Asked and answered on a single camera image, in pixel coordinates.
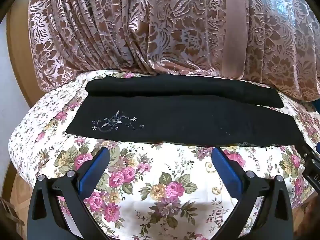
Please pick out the brown woven object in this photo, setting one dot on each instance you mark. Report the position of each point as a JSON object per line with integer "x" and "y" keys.
{"x": 8, "y": 212}

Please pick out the wooden bed frame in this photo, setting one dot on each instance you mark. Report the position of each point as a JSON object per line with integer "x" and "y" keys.
{"x": 17, "y": 67}

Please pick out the floral bedsheet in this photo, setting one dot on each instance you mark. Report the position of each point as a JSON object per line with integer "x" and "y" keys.
{"x": 160, "y": 195}

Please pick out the brown patterned curtain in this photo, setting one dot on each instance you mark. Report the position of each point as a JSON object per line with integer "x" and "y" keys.
{"x": 155, "y": 30}

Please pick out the black pants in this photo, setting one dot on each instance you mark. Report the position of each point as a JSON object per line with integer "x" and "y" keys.
{"x": 175, "y": 122}

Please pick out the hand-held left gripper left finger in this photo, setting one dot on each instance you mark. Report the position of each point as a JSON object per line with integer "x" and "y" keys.
{"x": 93, "y": 170}

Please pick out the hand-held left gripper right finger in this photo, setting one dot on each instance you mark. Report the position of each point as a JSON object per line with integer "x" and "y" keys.
{"x": 226, "y": 170}

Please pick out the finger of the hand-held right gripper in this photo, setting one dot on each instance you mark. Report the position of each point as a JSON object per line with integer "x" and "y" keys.
{"x": 306, "y": 152}

